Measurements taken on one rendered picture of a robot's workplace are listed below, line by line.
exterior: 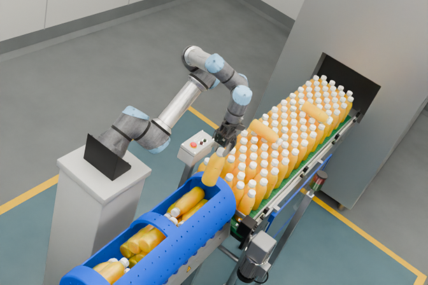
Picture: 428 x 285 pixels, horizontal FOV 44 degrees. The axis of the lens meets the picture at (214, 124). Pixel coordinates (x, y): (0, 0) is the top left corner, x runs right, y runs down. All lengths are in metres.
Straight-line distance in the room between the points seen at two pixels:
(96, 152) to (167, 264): 0.63
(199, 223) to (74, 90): 2.76
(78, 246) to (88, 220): 0.24
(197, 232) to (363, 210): 2.67
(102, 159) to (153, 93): 2.63
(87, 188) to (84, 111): 2.24
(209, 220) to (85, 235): 0.65
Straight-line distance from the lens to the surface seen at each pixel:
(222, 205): 2.51
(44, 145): 4.31
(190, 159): 2.88
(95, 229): 2.62
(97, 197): 2.46
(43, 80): 4.95
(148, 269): 2.18
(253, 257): 2.95
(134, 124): 2.46
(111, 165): 2.46
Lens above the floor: 2.96
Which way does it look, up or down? 37 degrees down
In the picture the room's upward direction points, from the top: 20 degrees clockwise
